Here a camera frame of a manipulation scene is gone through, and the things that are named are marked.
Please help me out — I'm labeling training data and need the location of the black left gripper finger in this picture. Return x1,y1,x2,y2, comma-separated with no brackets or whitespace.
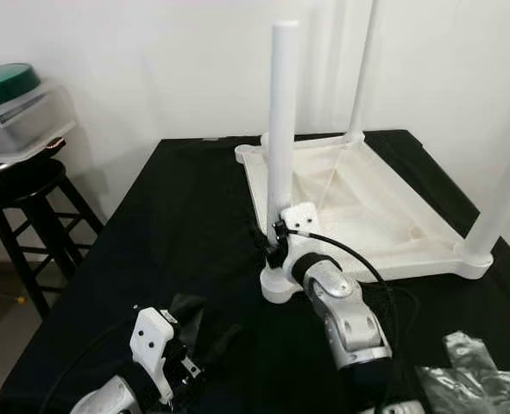
198,323,242,363
164,300,202,330

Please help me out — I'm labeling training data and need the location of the black tablecloth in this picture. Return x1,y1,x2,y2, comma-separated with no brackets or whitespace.
0,129,510,414

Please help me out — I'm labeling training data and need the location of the black round stool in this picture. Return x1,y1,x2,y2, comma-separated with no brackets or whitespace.
0,158,104,320

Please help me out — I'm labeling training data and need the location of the clear plastic storage box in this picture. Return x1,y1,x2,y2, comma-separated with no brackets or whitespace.
0,82,79,165

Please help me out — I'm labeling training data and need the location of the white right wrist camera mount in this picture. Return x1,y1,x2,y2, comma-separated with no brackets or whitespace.
276,201,323,273

